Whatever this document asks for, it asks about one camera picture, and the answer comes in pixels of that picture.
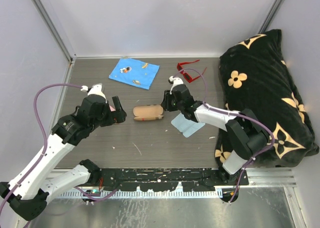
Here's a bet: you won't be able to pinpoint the aluminium front rail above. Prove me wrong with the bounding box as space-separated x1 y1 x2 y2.
59 168 297 199

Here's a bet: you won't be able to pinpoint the black floral plush pillow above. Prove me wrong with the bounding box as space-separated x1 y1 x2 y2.
219 29 320 167

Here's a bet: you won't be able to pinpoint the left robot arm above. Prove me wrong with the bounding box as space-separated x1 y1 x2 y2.
0 94 127 221

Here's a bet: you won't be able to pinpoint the brown striped glasses case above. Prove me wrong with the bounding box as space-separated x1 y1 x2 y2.
133 105 164 121

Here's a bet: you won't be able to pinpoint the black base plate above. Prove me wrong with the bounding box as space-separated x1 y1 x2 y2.
74 167 250 192

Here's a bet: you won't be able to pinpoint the blue cartoon print cloth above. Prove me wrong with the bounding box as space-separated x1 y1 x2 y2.
109 58 160 90

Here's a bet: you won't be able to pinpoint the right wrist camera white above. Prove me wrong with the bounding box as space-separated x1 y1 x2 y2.
168 76 184 94

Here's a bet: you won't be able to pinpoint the light blue cloth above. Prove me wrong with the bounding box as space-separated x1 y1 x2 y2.
171 114 205 138

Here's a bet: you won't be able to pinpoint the red sunglasses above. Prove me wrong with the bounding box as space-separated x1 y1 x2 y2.
175 59 207 83

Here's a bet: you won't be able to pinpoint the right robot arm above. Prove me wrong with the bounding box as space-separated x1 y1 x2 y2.
161 80 275 185

